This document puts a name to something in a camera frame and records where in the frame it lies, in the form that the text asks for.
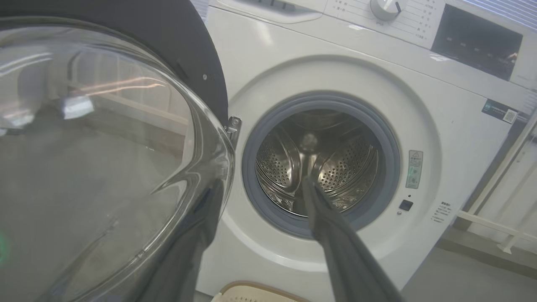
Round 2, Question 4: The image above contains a dark QR code sticker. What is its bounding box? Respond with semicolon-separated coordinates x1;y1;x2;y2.
482;99;530;124

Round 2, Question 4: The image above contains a perforated steel drum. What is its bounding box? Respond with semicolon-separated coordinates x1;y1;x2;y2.
255;110;380;218

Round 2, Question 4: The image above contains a grey rubber door seal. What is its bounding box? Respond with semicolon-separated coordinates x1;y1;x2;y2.
242;93;401;240

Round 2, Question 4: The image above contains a silver control knob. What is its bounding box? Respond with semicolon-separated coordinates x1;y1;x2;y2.
370;0;402;21

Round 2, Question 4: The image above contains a white metal rail frame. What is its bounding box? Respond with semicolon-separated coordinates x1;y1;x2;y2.
457;122;537;254

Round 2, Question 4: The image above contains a white detergent drawer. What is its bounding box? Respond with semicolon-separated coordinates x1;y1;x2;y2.
216;0;323;24

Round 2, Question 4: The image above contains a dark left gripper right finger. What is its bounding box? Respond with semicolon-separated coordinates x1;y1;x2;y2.
302;176;403;302

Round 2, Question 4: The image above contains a white front-load washing machine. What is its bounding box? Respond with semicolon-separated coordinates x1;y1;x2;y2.
195;0;537;302

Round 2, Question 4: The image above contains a black round glass washer door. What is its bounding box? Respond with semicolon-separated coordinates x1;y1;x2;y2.
0;0;235;302

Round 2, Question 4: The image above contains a metal door hinge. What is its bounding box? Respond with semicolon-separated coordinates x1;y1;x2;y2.
224;117;242;147

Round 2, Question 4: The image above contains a cream laundry basket brown rim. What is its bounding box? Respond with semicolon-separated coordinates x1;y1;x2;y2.
211;281;311;302

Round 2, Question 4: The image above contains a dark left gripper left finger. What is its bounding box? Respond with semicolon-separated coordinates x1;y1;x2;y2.
138;180;225;302

